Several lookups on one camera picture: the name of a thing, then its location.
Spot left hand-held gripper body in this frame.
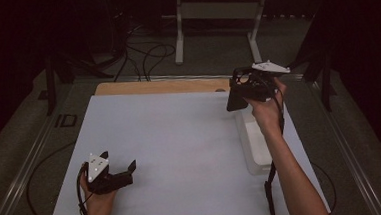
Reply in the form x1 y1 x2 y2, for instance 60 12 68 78
84 150 135 196

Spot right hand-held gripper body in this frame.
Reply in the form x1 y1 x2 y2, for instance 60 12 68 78
242 58 293 104

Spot black phone case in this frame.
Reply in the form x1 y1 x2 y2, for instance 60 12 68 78
223 65 273 112

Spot clear plastic tray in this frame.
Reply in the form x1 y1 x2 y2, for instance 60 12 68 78
234 106 275 178

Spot person's left hand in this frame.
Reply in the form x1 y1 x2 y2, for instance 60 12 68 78
78 168 120 215

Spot person's right hand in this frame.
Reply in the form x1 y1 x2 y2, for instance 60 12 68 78
242 77 290 137

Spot white table cover sheet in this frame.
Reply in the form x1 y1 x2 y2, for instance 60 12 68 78
40 80 331 215

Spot black stand legs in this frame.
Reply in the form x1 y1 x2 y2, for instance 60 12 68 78
42 48 117 116
283 21 342 115

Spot grey metal stand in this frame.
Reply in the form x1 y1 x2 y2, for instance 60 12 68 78
171 0 274 69

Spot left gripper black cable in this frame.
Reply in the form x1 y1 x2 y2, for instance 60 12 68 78
74 163 93 215

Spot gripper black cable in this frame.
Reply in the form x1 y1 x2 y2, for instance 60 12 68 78
257 78 291 215
74 163 93 215

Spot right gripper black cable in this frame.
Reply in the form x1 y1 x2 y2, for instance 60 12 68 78
257 78 291 215

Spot black floor cables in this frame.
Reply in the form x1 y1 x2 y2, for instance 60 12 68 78
109 19 179 84

